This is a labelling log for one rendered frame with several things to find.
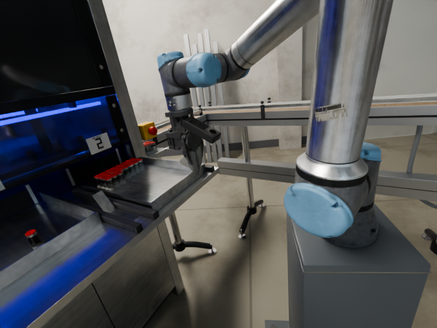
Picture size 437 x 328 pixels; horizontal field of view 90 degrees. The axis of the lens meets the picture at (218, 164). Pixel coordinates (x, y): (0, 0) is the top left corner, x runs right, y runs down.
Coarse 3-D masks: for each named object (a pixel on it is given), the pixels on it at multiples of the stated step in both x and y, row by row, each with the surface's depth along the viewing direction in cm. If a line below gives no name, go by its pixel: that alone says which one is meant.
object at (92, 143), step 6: (90, 138) 80; (96, 138) 82; (102, 138) 84; (108, 138) 86; (90, 144) 80; (96, 144) 82; (102, 144) 84; (108, 144) 86; (90, 150) 80; (96, 150) 82; (102, 150) 84
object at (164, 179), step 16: (144, 160) 94; (160, 160) 89; (144, 176) 83; (160, 176) 81; (176, 176) 79; (192, 176) 73; (96, 192) 72; (112, 192) 67; (128, 192) 73; (144, 192) 71; (160, 192) 70; (176, 192) 66; (160, 208) 61
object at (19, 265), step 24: (24, 216) 68; (48, 216) 66; (72, 216) 64; (96, 216) 58; (0, 240) 57; (24, 240) 56; (48, 240) 55; (72, 240) 53; (0, 264) 49; (24, 264) 45; (0, 288) 42
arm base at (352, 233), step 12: (372, 204) 50; (360, 216) 49; (372, 216) 51; (348, 228) 50; (360, 228) 50; (372, 228) 52; (336, 240) 52; (348, 240) 51; (360, 240) 50; (372, 240) 51
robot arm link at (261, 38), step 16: (288, 0) 43; (304, 0) 41; (272, 16) 46; (288, 16) 44; (304, 16) 44; (256, 32) 50; (272, 32) 48; (288, 32) 47; (240, 48) 54; (256, 48) 52; (272, 48) 52; (240, 64) 57; (224, 80) 60
